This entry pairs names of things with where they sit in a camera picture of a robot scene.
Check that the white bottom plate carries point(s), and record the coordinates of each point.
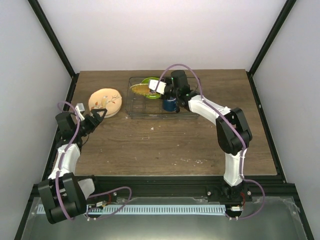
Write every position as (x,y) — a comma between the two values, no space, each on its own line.
(107,114)

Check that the woven bamboo tray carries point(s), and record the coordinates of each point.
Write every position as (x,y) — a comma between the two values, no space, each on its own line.
(141,89)

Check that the dark blue ceramic mug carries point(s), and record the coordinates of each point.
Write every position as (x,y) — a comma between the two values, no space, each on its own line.
(170,105)

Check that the lime green plastic plate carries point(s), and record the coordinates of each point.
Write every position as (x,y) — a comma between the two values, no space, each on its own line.
(150,95)

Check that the black wire dish rack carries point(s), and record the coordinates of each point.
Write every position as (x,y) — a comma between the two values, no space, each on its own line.
(150,107)

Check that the cream brown-rimmed plate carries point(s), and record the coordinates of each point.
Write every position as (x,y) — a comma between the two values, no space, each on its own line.
(108,98)

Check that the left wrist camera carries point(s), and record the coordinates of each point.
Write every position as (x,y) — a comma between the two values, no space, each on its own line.
(80,109)

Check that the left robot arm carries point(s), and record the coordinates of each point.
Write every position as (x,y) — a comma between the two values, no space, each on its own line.
(62,195)

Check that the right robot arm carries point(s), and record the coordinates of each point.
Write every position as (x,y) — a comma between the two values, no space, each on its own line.
(232,129)

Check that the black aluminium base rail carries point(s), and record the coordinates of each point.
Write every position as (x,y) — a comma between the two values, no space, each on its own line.
(213,188)

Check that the light blue slotted cable duct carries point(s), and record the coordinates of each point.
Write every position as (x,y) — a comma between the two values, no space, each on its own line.
(206,210)

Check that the black enclosure frame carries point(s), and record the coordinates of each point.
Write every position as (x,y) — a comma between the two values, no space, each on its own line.
(285,11)

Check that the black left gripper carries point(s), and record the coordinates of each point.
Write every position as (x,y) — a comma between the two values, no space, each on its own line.
(95,116)

